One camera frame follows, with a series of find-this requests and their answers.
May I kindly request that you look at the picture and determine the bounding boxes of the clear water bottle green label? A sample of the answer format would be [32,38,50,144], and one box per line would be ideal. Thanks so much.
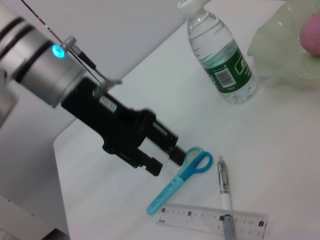
[176,0,258,105]

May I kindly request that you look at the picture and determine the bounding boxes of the white grey ballpoint pen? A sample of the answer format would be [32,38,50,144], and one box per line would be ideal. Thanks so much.
[216,155,237,240]

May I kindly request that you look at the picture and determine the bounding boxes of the pink peach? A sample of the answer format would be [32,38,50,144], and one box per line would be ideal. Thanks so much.
[299,13,320,57]

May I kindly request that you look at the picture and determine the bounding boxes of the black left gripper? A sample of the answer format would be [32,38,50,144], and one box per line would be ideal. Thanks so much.
[60,75,188,178]

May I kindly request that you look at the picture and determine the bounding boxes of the blue capped scissors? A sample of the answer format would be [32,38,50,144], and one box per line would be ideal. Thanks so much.
[146,146,214,216]

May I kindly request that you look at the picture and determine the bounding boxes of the green glass fruit plate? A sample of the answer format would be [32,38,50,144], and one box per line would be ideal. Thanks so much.
[247,0,320,93]

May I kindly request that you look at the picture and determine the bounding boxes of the transparent plastic ruler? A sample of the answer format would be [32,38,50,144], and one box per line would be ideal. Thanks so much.
[156,202,269,237]

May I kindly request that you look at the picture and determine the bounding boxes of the left gripper cable with connector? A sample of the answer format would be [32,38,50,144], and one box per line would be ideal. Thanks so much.
[21,0,123,98]

